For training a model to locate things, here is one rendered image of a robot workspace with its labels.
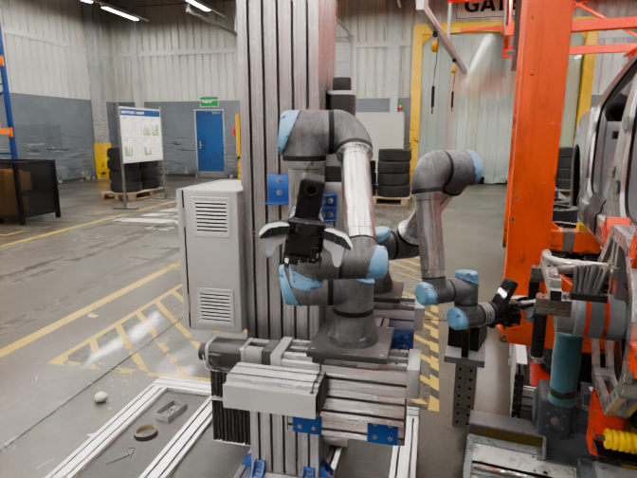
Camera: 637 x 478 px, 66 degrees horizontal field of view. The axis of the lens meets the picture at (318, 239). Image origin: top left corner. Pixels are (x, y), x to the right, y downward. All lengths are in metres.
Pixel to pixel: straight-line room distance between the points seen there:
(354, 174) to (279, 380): 0.60
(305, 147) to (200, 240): 0.52
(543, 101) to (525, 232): 0.52
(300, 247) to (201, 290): 0.81
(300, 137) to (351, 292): 0.44
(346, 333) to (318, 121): 0.58
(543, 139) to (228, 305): 1.35
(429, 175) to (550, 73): 0.77
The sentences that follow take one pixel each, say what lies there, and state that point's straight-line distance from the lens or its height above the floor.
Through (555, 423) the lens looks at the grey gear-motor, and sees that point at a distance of 2.23.
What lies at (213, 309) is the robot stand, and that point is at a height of 0.84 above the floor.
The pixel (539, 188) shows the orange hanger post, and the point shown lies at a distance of 2.15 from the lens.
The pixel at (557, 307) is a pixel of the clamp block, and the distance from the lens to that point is 1.54.
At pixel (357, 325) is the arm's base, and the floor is 0.88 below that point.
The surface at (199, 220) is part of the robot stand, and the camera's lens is 1.60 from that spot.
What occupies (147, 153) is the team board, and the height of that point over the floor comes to 1.01.
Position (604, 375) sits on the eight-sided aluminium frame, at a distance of 1.94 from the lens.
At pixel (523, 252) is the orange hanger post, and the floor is 0.92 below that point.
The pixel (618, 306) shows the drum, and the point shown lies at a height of 0.90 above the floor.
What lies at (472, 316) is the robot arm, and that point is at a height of 0.83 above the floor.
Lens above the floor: 1.40
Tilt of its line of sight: 12 degrees down
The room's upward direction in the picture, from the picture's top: straight up
